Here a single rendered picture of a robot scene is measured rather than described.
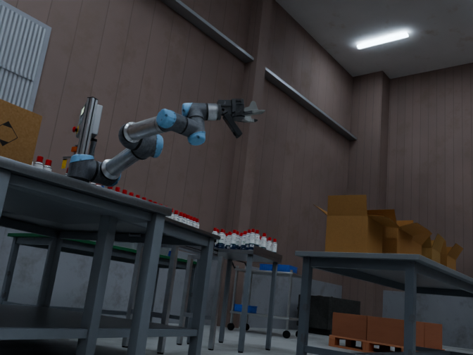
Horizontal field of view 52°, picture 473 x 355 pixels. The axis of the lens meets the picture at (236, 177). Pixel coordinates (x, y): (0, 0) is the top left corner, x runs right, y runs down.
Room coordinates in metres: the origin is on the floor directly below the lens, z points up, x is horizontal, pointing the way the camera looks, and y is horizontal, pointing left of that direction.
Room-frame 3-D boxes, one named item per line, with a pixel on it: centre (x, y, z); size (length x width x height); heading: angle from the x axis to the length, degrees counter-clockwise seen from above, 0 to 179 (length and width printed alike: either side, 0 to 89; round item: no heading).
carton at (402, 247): (3.44, -1.12, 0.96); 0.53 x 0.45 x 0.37; 52
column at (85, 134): (2.71, 0.92, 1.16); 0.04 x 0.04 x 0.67; 62
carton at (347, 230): (3.16, -0.84, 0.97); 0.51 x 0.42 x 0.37; 56
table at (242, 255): (4.78, -0.12, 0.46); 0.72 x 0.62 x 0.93; 152
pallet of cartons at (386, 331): (6.36, -2.10, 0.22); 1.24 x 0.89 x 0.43; 43
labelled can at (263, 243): (4.88, -0.18, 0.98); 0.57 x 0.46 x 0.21; 62
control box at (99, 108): (2.80, 0.94, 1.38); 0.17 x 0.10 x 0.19; 27
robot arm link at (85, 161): (2.46, 0.81, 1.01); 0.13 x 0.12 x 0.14; 131
